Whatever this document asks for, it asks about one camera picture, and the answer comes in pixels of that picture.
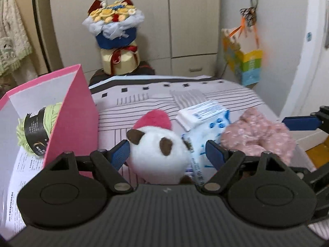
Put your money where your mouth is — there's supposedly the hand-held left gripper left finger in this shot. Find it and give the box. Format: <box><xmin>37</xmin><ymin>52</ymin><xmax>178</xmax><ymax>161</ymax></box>
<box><xmin>49</xmin><ymin>140</ymin><xmax>133</xmax><ymax>194</ymax></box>

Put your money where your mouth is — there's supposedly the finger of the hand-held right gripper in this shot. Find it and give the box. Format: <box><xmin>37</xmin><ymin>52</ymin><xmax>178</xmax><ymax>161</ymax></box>
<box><xmin>292</xmin><ymin>167</ymin><xmax>329</xmax><ymax>220</ymax></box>
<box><xmin>281</xmin><ymin>105</ymin><xmax>329</xmax><ymax>135</ymax></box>

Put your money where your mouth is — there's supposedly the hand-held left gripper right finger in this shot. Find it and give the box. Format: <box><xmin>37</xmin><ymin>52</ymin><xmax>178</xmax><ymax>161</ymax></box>
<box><xmin>201</xmin><ymin>140</ymin><xmax>291</xmax><ymax>194</ymax></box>

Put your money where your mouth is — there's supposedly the white blue tissue packet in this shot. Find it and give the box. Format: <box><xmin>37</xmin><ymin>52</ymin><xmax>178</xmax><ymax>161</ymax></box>
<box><xmin>175</xmin><ymin>100</ymin><xmax>232</xmax><ymax>186</ymax></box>

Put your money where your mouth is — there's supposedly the white panda plush toy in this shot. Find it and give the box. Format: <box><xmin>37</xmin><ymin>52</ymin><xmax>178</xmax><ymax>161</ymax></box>
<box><xmin>125</xmin><ymin>109</ymin><xmax>192</xmax><ymax>185</ymax></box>

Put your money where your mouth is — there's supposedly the pink floral fabric scrunchie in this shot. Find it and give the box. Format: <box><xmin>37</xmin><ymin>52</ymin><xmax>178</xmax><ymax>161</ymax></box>
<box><xmin>220</xmin><ymin>107</ymin><xmax>296</xmax><ymax>165</ymax></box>

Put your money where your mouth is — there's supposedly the pink cardboard box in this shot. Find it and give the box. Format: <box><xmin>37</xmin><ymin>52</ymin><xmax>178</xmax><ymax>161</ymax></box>
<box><xmin>0</xmin><ymin>64</ymin><xmax>100</xmax><ymax>240</ymax></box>

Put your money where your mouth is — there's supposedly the striped bed sheet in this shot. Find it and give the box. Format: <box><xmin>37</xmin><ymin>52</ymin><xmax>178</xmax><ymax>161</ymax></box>
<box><xmin>89</xmin><ymin>75</ymin><xmax>317</xmax><ymax>186</ymax></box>

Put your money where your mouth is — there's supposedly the white door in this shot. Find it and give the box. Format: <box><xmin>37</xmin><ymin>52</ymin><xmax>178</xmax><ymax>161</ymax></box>
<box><xmin>279</xmin><ymin>0</ymin><xmax>329</xmax><ymax>124</ymax></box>

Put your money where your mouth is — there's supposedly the green yarn ball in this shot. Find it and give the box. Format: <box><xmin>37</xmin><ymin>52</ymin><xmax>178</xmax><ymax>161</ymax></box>
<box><xmin>16</xmin><ymin>102</ymin><xmax>63</xmax><ymax>157</ymax></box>

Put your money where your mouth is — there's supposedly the colourful hanging gift bag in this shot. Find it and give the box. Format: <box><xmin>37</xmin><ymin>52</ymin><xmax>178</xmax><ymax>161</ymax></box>
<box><xmin>221</xmin><ymin>0</ymin><xmax>264</xmax><ymax>87</ymax></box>

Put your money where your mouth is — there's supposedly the dark stool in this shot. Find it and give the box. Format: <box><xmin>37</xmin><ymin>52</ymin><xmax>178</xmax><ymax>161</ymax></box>
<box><xmin>90</xmin><ymin>61</ymin><xmax>156</xmax><ymax>86</ymax></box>

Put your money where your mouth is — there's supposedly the flower bouquet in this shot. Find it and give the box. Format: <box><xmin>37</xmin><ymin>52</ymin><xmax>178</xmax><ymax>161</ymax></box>
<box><xmin>82</xmin><ymin>0</ymin><xmax>145</xmax><ymax>76</ymax></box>

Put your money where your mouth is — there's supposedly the grey wardrobe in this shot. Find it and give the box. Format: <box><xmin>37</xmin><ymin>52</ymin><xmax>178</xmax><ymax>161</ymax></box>
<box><xmin>49</xmin><ymin>0</ymin><xmax>222</xmax><ymax>77</ymax></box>

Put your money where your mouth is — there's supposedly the cream knitted cloth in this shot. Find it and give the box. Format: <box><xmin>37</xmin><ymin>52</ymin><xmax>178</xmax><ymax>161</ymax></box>
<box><xmin>0</xmin><ymin>0</ymin><xmax>33</xmax><ymax>76</ymax></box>

